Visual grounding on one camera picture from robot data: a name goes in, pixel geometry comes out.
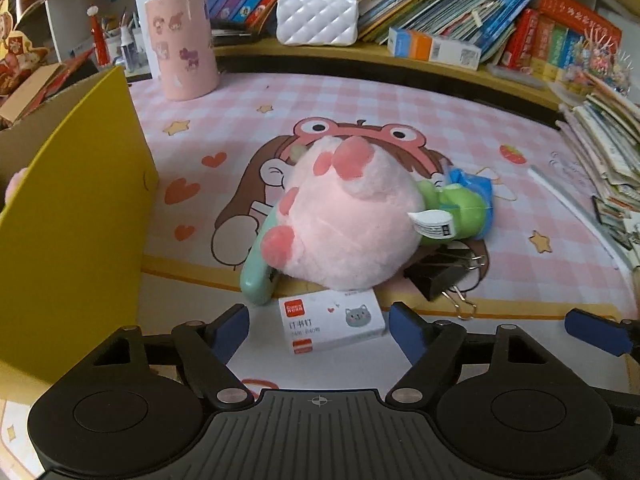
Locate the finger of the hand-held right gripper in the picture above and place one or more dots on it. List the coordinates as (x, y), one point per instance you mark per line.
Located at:
(595, 330)

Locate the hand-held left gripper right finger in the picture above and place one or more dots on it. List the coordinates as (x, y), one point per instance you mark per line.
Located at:
(406, 332)

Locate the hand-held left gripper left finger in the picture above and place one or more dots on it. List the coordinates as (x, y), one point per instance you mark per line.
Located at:
(232, 332)

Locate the mint green stapler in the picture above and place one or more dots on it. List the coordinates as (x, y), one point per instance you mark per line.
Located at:
(255, 275)

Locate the black binder clip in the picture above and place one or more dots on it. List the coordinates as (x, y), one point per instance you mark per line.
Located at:
(440, 277)

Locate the white staple box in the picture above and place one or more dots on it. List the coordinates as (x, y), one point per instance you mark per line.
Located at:
(330, 320)

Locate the large pink plush toy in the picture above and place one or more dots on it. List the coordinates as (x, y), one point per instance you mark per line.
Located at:
(345, 215)

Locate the green frog plush toy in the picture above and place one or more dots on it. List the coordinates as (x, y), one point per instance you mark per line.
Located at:
(465, 210)

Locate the blue shiny packet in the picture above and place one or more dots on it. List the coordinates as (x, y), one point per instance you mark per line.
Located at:
(475, 180)

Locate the yellow cardboard box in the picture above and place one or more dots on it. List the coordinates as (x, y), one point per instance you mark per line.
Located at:
(75, 235)

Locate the stack of books and papers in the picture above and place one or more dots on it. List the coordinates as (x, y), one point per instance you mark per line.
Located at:
(610, 150)

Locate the pink printed table mat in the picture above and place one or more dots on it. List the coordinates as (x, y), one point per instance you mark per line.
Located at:
(350, 105)

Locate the colourful spiky crown ornament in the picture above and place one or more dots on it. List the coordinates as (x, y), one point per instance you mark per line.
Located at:
(600, 65)

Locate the wooden bookshelf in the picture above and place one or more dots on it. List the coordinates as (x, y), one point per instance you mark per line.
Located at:
(400, 67)

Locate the red boxed book set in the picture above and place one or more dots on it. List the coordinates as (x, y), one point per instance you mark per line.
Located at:
(540, 50)

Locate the orange blue white carton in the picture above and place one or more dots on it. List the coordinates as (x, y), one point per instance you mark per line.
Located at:
(435, 47)

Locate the pink cartoon cylinder container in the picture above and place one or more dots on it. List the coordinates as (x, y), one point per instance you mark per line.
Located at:
(185, 45)

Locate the pen holder with pens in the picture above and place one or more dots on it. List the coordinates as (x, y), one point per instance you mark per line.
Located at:
(125, 45)

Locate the red envelope pack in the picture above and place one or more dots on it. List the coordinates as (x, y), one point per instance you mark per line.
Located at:
(65, 72)

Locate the brown cardboard flap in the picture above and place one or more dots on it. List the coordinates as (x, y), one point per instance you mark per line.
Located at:
(30, 92)

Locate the long red box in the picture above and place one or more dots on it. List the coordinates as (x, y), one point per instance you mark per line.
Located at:
(580, 15)

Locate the row of leaning picture books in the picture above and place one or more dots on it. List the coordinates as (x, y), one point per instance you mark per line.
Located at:
(425, 5)

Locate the white side shelf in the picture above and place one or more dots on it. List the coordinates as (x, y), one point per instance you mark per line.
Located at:
(70, 15)

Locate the red gold festive decoration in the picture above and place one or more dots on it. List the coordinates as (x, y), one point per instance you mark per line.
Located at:
(20, 40)

